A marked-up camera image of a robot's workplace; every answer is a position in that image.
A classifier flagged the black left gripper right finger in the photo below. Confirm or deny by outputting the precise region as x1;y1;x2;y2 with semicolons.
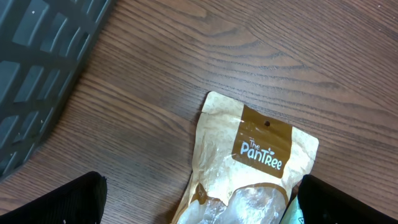
298;175;397;224

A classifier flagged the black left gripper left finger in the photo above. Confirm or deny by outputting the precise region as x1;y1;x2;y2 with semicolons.
1;171;108;224

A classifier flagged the teal tissue pack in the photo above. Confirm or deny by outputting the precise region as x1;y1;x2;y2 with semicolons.
280;197;305;224

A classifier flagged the brown snack packet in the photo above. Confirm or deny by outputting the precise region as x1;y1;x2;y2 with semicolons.
172;91;319;223

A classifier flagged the grey plastic mesh basket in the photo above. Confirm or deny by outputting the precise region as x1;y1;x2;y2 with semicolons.
1;0;116;179

